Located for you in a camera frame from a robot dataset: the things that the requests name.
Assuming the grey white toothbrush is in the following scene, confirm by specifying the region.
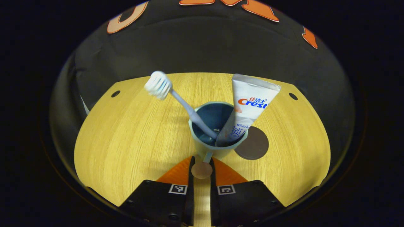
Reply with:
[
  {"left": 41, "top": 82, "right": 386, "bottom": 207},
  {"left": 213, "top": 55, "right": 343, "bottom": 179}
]
[{"left": 144, "top": 71, "right": 219, "bottom": 140}]

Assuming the black backdrop cloth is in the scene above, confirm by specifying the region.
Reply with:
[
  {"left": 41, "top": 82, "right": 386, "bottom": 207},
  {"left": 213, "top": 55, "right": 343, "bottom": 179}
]
[{"left": 50, "top": 0, "right": 355, "bottom": 152}]

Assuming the light blue cup wooden handle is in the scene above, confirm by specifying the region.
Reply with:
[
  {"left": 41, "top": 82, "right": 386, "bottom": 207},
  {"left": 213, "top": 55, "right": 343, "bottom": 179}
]
[{"left": 188, "top": 101, "right": 248, "bottom": 179}]

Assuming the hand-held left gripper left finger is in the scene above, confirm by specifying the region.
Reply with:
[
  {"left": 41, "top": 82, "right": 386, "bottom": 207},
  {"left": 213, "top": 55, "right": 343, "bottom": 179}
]
[{"left": 119, "top": 156, "right": 196, "bottom": 227}]

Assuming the white toothpaste tube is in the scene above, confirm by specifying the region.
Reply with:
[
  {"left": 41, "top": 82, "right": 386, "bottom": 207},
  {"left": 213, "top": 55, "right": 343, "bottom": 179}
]
[{"left": 216, "top": 73, "right": 281, "bottom": 147}]

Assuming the dark brown round coaster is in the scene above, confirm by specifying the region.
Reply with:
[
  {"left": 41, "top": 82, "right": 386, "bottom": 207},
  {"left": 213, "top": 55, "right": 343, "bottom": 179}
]
[{"left": 235, "top": 126, "right": 269, "bottom": 160}]

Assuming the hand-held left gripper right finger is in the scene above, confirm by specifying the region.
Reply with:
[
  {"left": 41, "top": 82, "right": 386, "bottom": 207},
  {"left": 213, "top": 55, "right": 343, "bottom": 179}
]
[{"left": 209, "top": 157, "right": 287, "bottom": 227}]

